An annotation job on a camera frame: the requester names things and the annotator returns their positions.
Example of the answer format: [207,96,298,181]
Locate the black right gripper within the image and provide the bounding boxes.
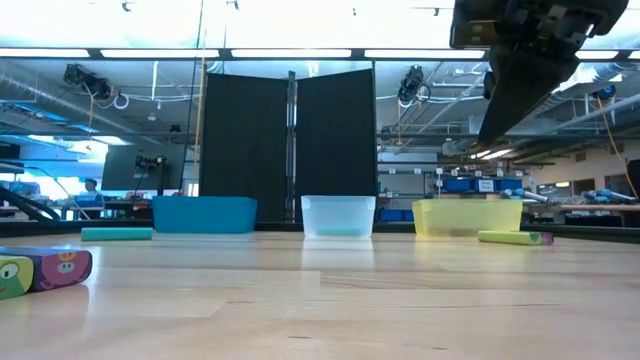
[477,0,631,147]

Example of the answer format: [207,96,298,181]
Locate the green rectangular block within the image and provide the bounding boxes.
[478,229,544,247]
[0,254,35,301]

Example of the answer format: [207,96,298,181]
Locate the teal rectangular block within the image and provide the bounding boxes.
[81,227,154,243]

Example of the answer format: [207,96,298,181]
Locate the black ceiling-mounted device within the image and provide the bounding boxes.
[398,64,432,105]
[62,62,114,101]

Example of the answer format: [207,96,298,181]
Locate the wooden workbench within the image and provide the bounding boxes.
[524,202,640,214]

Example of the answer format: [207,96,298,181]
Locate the yellow translucent plastic bin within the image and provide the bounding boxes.
[412,198,525,238]

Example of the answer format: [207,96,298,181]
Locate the clear plastic bin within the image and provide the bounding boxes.
[300,194,376,239]

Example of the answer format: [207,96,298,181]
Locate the black folding partition screen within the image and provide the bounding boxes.
[199,68,377,224]

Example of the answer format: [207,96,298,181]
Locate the blue plastic bin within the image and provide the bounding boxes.
[152,195,258,235]

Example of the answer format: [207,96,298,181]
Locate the large dark monitor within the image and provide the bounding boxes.
[101,144,186,192]

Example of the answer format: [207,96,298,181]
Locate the person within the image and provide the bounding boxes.
[79,177,104,207]

